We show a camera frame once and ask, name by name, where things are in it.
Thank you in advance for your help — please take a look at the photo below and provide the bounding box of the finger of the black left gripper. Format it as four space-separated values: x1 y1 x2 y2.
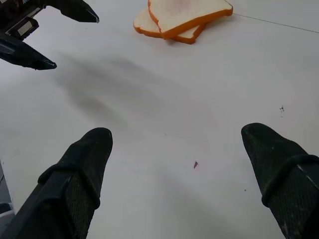
0 31 58 72
44 0 100 24

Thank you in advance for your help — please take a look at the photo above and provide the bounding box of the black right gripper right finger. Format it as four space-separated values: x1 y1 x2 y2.
240 122 319 239

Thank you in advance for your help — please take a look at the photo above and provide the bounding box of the white bread slice orange crust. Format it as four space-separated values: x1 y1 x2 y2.
148 0 234 40
133 4 208 46

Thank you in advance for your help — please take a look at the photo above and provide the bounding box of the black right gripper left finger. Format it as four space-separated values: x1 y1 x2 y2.
0 127 114 239

